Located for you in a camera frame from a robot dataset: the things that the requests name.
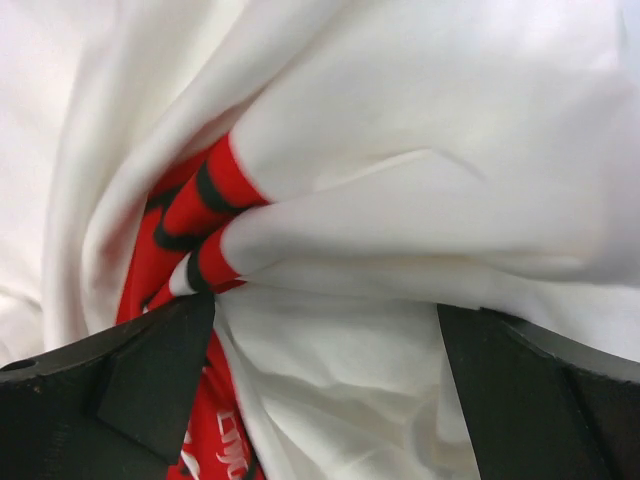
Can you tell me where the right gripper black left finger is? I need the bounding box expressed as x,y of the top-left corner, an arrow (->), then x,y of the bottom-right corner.
1,295 -> 215,480

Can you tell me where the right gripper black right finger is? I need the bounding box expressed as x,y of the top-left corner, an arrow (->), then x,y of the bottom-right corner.
437,305 -> 639,480

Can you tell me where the white t-shirt with red print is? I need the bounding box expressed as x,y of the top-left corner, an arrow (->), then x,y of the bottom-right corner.
1,1 -> 639,479

